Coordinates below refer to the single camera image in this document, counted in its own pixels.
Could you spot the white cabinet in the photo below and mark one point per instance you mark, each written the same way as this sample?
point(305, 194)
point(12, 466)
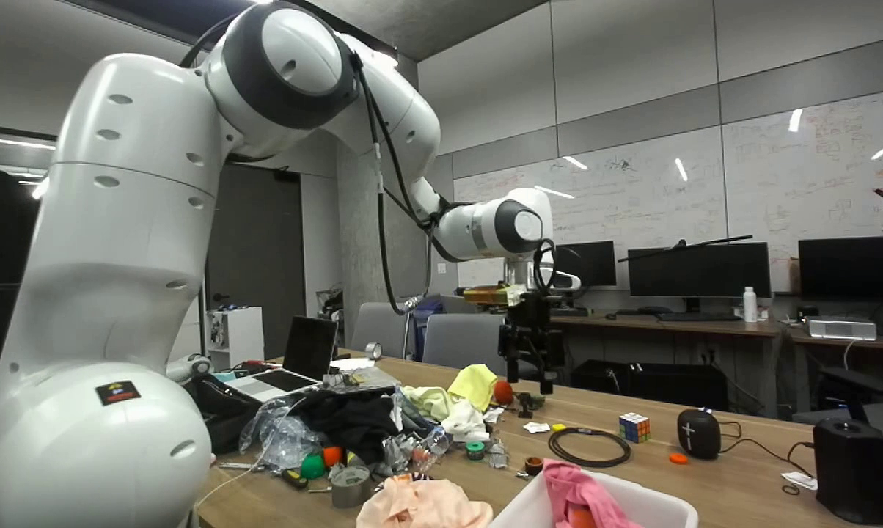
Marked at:
point(235, 339)

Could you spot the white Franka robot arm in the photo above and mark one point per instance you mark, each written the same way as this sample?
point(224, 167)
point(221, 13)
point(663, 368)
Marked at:
point(117, 245)

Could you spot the white flat device box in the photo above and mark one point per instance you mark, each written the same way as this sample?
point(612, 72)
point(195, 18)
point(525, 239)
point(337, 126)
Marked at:
point(843, 330)

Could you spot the clear plastic bag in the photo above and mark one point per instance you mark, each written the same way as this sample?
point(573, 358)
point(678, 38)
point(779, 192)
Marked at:
point(280, 436)

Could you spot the white power adapter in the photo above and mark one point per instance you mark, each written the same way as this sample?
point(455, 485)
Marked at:
point(798, 478)

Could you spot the peach cloth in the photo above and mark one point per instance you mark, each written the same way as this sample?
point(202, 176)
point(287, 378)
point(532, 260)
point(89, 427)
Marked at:
point(419, 502)

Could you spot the reddish orange ball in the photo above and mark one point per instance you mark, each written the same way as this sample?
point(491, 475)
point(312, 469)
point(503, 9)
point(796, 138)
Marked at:
point(503, 390)

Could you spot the green ball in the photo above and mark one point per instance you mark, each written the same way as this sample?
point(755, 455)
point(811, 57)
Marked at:
point(312, 463)

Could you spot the small silver round object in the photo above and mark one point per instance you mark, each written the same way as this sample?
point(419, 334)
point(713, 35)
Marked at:
point(374, 349)

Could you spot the black cloth white print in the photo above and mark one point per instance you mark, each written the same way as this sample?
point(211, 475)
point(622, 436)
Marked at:
point(353, 421)

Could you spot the black office chair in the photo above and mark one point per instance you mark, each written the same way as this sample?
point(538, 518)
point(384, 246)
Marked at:
point(654, 383)

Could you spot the grey office chair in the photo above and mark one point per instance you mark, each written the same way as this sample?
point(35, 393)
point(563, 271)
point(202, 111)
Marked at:
point(463, 343)
point(383, 326)

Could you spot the white plastic bottle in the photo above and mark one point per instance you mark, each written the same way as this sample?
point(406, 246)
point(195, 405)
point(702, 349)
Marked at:
point(749, 306)

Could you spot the yellow cloth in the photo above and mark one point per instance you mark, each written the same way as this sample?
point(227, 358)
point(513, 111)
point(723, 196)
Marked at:
point(472, 386)

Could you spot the rubik's cube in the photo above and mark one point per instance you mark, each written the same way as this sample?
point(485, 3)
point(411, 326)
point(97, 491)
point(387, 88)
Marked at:
point(635, 427)

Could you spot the black bag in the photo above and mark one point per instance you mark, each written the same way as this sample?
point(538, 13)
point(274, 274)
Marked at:
point(215, 415)

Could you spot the open silver laptop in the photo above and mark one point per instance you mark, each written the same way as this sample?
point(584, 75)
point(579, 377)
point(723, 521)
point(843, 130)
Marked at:
point(309, 346)

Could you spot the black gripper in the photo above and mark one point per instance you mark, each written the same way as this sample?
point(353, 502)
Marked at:
point(532, 326)

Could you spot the small dark red object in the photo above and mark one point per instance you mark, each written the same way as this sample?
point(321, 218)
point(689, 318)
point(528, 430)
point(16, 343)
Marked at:
point(532, 463)

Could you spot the tan wrist camera mount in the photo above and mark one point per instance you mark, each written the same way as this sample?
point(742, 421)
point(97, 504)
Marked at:
point(494, 295)

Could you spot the black round speaker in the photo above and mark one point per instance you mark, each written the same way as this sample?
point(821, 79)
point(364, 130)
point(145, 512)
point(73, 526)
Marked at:
point(700, 436)

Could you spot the light green cloth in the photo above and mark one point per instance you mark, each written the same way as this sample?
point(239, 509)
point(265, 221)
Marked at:
point(425, 400)

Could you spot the crumpled silver foil bag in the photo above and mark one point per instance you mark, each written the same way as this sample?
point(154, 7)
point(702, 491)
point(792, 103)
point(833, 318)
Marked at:
point(406, 455)

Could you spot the black box speaker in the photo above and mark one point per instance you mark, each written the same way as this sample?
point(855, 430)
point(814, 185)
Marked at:
point(855, 469)

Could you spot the small white paper tag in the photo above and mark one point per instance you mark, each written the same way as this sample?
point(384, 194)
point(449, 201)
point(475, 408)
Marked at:
point(535, 427)

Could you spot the orange bottle cap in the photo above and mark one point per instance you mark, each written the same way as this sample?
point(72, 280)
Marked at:
point(678, 455)

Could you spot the yellow black screwdriver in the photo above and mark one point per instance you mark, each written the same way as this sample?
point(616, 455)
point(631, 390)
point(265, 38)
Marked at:
point(295, 478)

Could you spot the white plastic bin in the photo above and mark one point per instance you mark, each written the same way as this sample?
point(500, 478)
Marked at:
point(654, 504)

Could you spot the long wooden office desk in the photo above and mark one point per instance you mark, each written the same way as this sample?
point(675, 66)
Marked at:
point(654, 326)

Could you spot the black computer monitor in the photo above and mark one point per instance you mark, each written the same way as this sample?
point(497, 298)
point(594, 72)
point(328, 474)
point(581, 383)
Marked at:
point(588, 264)
point(700, 268)
point(855, 264)

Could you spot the pink cloth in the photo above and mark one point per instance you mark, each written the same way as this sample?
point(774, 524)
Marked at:
point(581, 493)

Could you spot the small teal round object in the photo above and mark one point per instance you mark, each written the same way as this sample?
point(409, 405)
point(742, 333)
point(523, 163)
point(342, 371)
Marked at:
point(475, 450)

